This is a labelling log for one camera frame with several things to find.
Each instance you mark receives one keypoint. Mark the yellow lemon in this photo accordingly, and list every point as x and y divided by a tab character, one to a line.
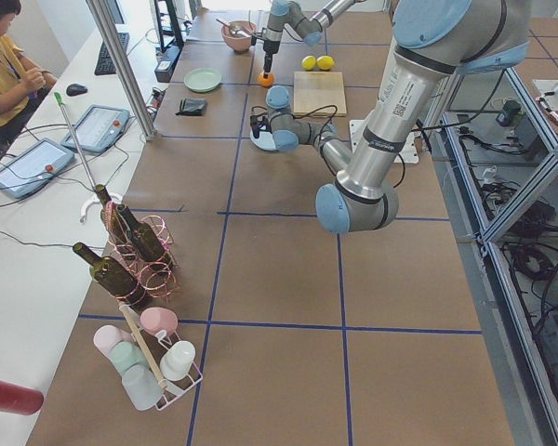
325	63
309	63

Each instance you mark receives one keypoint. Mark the black keyboard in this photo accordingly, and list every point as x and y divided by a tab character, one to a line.
105	64

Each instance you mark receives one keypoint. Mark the person in yellow shirt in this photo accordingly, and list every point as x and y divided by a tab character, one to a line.
23	83

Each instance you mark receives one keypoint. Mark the lower yellow lemon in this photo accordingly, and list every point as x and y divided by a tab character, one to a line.
309	63

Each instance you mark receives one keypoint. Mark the folded grey cloth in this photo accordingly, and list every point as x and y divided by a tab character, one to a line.
192	107

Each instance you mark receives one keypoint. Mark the dark wine bottle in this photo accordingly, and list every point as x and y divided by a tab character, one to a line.
144	240
114	278
113	224

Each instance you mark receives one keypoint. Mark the wooden cutting board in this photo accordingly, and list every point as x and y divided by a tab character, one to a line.
313	90

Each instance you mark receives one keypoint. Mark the copper wire bottle rack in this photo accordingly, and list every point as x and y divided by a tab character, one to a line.
157	273

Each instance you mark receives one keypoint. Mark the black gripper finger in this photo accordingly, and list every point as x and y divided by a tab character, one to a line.
267	67

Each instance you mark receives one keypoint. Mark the pink cup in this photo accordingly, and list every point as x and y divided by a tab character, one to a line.
156	319

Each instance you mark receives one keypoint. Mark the white cup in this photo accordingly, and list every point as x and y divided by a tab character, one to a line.
178	360

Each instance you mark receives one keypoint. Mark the light blue plate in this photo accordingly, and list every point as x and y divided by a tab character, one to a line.
263	140

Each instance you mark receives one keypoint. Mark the aluminium frame post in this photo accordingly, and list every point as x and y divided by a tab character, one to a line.
109	34

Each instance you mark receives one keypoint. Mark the metal scoop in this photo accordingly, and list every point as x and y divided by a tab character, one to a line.
234	28

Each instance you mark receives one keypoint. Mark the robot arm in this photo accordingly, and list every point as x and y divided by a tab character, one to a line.
431	41
288	14

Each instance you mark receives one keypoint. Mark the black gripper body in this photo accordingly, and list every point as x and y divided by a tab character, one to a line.
263	131
272	47

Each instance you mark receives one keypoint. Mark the light green plate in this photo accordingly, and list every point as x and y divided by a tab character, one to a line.
202	80

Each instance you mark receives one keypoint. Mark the black computer mouse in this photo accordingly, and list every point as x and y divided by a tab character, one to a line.
75	89

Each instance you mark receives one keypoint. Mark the red thermos bottle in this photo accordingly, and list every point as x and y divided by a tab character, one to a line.
19	400

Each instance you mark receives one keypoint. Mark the orange fruit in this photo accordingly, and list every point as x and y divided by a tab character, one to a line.
266	79

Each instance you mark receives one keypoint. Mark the upper yellow lemon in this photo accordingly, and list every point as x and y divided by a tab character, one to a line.
325	63

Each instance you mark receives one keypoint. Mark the pink bowl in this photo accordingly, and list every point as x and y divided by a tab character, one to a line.
239	44

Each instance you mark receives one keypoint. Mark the teach pendant tablet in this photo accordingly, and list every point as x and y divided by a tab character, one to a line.
30	171
99	127

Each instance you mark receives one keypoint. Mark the white cup rack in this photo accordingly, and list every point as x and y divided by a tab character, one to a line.
143	381

